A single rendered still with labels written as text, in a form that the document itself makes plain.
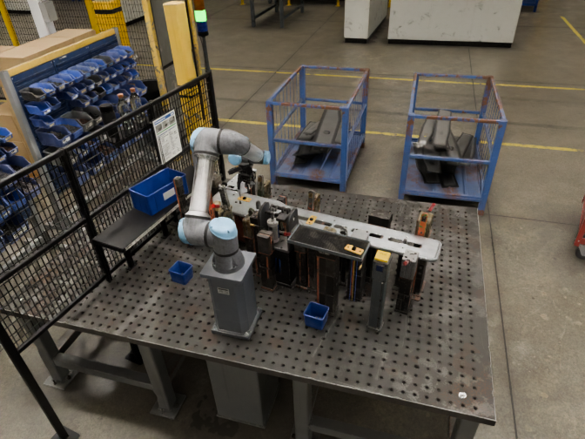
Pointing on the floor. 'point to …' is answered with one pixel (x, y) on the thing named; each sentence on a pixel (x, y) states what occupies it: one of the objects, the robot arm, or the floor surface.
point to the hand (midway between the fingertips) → (243, 191)
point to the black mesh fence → (82, 229)
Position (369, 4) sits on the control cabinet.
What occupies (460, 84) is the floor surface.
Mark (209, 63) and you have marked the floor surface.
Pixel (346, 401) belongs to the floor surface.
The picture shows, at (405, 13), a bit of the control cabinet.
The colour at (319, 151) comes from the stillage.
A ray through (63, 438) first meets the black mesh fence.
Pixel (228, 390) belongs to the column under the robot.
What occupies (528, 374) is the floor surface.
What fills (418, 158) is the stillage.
